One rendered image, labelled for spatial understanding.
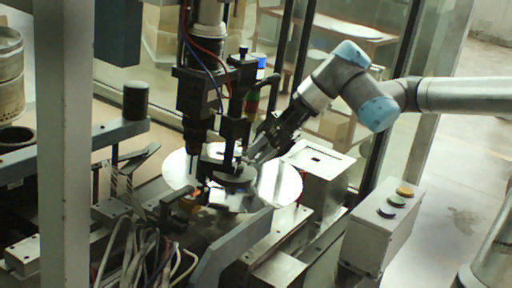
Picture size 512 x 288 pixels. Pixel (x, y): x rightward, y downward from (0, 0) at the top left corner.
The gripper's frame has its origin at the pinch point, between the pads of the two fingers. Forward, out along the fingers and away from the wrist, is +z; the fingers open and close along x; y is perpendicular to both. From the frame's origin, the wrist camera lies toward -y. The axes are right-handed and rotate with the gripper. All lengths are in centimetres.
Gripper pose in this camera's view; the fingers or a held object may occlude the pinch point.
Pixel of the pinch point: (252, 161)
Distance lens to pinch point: 124.5
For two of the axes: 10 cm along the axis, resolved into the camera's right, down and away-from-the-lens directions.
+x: 6.8, 7.2, -1.2
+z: -6.5, 6.7, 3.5
